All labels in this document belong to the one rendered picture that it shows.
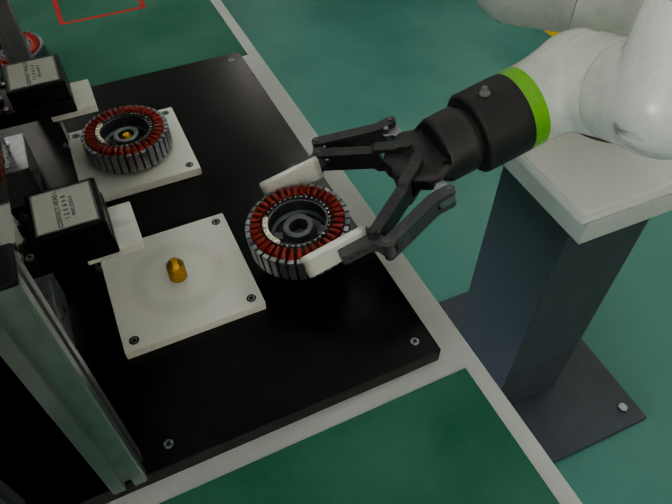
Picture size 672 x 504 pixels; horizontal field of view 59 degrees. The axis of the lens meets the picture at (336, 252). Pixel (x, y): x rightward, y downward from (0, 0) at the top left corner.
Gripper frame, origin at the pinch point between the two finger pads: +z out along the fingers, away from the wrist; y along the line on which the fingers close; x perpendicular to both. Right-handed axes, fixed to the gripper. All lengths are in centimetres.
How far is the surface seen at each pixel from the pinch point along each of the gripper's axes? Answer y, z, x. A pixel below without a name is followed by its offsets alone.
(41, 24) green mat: 75, 22, -5
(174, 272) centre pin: 2.6, 14.3, -1.3
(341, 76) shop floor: 144, -52, -99
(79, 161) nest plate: 28.2, 21.1, -1.6
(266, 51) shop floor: 173, -32, -95
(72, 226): 0.7, 18.4, 12.0
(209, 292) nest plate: -0.1, 12.1, -3.7
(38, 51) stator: 59, 23, -1
